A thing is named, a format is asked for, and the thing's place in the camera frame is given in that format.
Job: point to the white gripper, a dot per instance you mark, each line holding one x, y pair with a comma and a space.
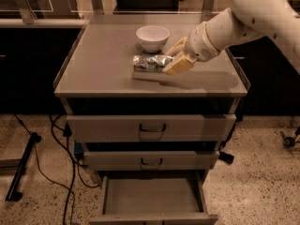
199, 45

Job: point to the silver redbull can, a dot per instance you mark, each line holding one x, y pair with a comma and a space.
151, 63

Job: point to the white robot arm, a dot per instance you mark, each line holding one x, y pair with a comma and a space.
244, 21

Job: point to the top grey drawer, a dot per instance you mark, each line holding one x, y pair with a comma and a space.
150, 128

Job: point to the grey drawer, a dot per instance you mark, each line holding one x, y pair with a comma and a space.
150, 128
152, 198
151, 160

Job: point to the grey drawer cabinet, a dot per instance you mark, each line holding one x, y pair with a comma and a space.
99, 79

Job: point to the middle grey drawer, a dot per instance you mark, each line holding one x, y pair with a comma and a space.
151, 160

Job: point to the bottom grey drawer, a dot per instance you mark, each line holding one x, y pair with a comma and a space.
152, 198

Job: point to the white ceramic bowl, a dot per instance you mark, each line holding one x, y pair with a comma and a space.
152, 38

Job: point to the black caster wheel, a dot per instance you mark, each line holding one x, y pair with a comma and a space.
228, 158

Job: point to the black wheeled stand base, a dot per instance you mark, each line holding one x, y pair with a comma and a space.
290, 142

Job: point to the black metal stand leg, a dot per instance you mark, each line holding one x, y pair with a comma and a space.
13, 194

